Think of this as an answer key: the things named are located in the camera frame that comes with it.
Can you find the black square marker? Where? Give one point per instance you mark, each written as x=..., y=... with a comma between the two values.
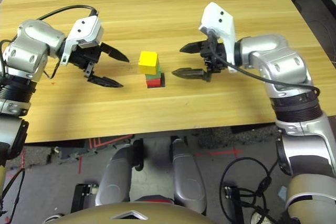
x=163, y=81

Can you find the black mat with red lines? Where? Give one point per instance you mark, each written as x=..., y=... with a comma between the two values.
x=110, y=140

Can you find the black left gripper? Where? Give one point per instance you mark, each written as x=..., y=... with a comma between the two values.
x=85, y=57

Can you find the red wooden block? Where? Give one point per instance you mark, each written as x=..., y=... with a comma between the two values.
x=153, y=83

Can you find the yellow wooden block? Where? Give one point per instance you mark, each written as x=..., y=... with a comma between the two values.
x=148, y=61

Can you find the small blue grey box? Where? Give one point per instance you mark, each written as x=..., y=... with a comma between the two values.
x=283, y=192

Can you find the dark speckled floor mat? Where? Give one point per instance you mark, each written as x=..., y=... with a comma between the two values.
x=228, y=137

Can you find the grey left robot leg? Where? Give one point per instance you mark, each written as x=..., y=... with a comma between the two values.
x=114, y=179

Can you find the white mesh shoe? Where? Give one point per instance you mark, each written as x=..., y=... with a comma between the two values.
x=260, y=217

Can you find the olive robot torso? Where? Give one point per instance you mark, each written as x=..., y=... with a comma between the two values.
x=105, y=214

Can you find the grey robot leg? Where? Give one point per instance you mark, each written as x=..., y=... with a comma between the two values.
x=114, y=179
x=189, y=176

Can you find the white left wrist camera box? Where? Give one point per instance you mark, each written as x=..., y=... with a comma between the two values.
x=86, y=30

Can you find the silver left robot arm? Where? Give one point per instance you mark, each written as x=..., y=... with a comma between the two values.
x=29, y=51

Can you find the black floor mat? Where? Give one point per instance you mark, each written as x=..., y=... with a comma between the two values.
x=315, y=11

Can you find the small black floor box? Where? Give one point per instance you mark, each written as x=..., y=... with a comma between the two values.
x=231, y=193

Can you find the grey right robot leg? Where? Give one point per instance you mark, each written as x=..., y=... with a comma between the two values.
x=189, y=176

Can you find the green wooden block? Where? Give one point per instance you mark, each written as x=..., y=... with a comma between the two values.
x=158, y=73

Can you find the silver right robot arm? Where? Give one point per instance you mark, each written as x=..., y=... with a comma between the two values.
x=288, y=69

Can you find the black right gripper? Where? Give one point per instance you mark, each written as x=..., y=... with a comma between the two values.
x=216, y=56

